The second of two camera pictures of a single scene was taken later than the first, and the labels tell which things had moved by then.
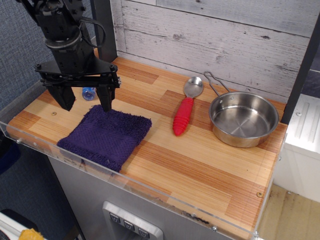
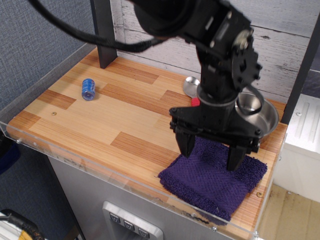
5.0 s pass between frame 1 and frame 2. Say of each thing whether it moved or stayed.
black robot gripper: moved
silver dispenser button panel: stayed
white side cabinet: stayed
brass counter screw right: stayed
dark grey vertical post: stayed
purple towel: moved
